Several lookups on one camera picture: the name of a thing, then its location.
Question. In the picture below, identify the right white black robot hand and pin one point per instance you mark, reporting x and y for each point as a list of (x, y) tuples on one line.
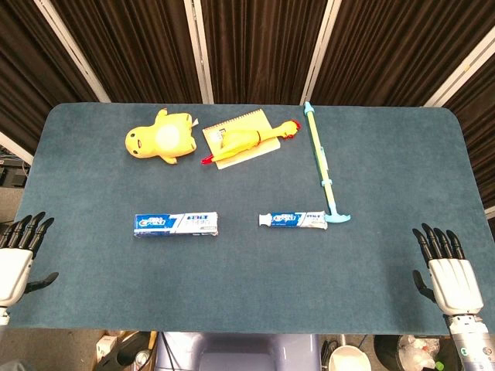
[(456, 286)]

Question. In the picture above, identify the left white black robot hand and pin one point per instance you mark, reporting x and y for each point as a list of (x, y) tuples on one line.
[(13, 266)]

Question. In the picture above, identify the blue white toothpaste box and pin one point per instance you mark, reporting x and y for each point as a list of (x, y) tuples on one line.
[(176, 224)]

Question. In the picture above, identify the blue white toothpaste tube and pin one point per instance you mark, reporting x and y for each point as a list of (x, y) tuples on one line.
[(294, 219)]

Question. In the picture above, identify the black trash bin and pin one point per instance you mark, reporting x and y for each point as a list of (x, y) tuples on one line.
[(410, 355)]

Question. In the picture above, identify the small white carton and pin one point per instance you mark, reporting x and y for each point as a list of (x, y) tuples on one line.
[(106, 346)]

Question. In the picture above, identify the white round bowl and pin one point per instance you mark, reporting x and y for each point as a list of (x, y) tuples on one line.
[(348, 359)]

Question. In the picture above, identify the black bag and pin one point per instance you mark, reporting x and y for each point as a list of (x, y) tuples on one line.
[(123, 357)]

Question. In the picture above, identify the dark brown pleated curtain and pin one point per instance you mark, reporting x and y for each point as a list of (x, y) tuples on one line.
[(263, 50), (398, 50), (479, 127), (23, 58), (127, 50)]

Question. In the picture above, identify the green blue water pump toy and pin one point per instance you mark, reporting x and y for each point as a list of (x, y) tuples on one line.
[(318, 147)]

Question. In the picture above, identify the yellow plush duck toy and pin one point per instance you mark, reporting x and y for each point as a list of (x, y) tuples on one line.
[(162, 135)]

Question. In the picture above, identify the teal felt table mat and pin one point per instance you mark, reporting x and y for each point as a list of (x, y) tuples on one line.
[(247, 270)]

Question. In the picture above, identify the lavender robot torso base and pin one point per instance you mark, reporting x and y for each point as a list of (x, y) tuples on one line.
[(239, 351)]

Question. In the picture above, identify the yellow rubber chicken toy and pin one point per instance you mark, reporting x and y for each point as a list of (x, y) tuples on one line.
[(239, 141)]

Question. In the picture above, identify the yellow spiral notebook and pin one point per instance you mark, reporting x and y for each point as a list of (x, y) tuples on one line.
[(247, 123)]

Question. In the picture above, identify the white partition frame post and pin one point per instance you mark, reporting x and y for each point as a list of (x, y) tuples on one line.
[(199, 50), (15, 147), (460, 69), (71, 50), (319, 50)]

